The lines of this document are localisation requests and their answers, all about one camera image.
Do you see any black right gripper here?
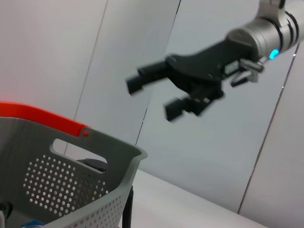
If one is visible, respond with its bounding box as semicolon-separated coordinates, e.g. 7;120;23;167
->
125;38;255;123

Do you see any blue toy plate brick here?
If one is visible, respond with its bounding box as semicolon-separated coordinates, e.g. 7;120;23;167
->
20;219;45;228

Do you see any glass teacup with black holder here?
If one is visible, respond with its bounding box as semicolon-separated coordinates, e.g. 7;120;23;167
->
0;201;14;228

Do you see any grey perforated storage basket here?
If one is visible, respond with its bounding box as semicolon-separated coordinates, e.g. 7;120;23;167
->
0;116;149;228

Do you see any right arm cable with plug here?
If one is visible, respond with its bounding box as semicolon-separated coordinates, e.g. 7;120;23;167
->
229;57;266;88

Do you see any orange basket carry handle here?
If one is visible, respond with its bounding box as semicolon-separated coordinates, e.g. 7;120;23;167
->
0;101;93;138

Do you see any glass pitcher with black handle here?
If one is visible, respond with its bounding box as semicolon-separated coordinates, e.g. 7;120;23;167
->
77;157;135;228

